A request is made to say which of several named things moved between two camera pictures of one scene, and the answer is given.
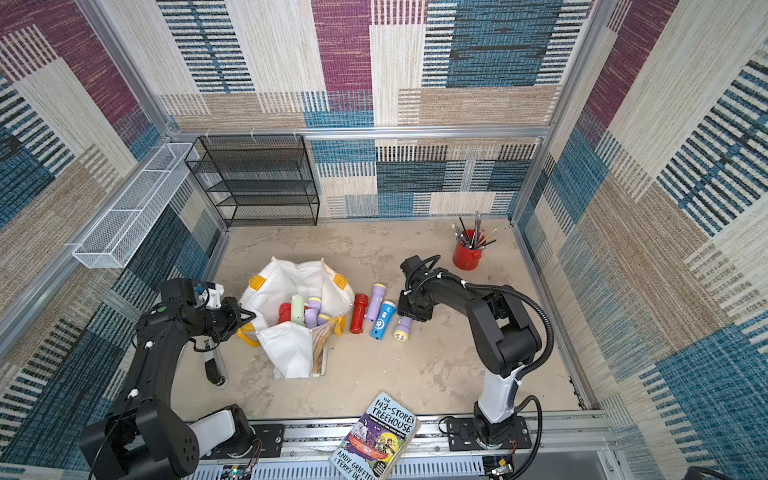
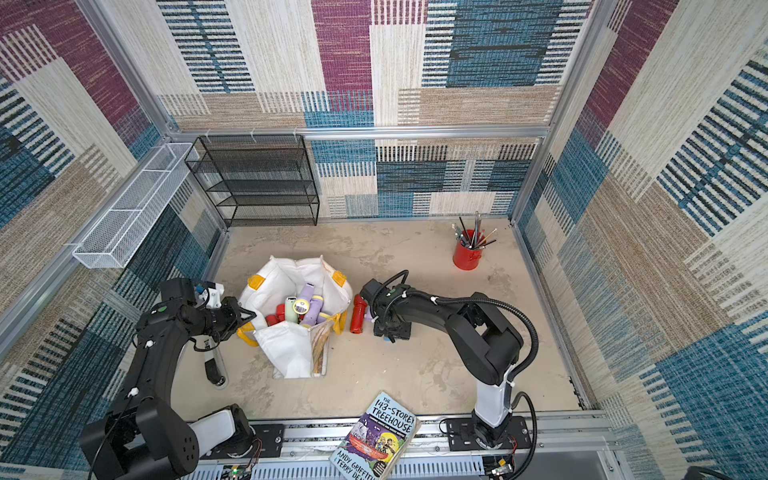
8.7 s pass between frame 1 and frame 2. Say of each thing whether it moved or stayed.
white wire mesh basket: stayed
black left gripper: stayed
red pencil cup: stayed
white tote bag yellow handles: stayed
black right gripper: moved
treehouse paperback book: stayed
